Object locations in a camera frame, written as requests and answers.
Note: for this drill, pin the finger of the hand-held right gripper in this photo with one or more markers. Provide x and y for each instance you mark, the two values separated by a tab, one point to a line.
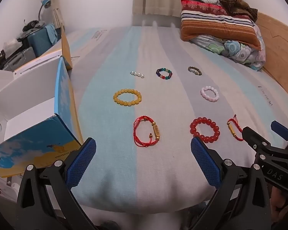
279	128
276	165

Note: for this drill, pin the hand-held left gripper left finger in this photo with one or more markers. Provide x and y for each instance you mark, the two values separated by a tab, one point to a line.
81	163

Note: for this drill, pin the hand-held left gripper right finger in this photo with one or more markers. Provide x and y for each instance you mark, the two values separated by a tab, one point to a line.
206	163

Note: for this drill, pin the blue white cardboard box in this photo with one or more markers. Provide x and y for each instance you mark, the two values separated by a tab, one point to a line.
33	146

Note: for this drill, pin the striped bedsheet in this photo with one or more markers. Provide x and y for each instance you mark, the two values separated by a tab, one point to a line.
158	172

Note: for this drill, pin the wooden headboard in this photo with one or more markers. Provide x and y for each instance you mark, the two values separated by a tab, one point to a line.
278	43

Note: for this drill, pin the floral quilt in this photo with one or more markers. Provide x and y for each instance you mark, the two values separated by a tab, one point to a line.
240	52

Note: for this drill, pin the white yellow cardboard box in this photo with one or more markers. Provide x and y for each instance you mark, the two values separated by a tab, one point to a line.
67	50

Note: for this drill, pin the grey suitcase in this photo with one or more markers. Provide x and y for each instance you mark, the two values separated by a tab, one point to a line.
19	58

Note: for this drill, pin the striped red orange pillow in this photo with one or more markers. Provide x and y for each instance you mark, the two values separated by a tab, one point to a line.
213	24

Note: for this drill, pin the teal suitcase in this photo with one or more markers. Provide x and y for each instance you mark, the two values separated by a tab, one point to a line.
39	40

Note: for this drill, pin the dark bag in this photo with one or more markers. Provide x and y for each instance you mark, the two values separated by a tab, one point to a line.
31	26

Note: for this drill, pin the blue desk lamp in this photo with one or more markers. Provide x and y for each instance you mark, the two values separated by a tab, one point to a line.
46	3

